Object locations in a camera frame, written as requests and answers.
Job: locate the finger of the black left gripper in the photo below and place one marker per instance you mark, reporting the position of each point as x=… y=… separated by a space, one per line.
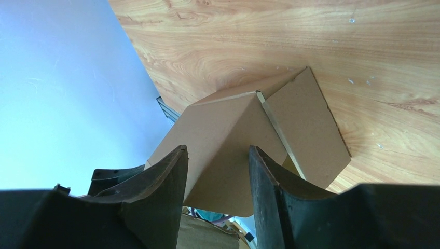
x=103 y=179

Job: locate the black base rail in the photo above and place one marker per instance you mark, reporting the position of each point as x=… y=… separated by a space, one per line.
x=170 y=113

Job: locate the brown cardboard box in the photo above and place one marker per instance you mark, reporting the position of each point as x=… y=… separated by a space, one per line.
x=285 y=115

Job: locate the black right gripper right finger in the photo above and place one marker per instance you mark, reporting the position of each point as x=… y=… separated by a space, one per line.
x=291 y=212

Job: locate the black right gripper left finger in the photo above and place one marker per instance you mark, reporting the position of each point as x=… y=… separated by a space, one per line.
x=143 y=211

